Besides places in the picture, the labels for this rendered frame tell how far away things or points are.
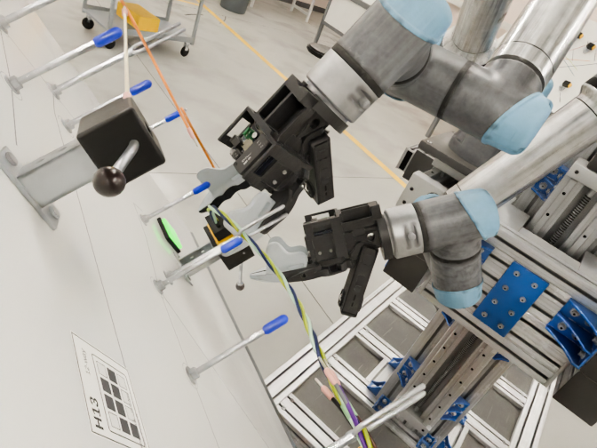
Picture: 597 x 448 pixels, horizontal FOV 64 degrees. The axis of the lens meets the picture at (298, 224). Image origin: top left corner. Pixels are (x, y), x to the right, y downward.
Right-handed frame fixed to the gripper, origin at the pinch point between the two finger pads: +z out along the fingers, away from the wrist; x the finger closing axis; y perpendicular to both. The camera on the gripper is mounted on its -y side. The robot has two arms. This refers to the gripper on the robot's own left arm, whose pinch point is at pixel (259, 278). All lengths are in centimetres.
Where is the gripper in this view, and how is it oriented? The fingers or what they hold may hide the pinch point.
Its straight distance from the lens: 72.8
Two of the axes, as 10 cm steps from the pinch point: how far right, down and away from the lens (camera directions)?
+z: -9.7, 2.3, 0.8
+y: -2.4, -9.5, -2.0
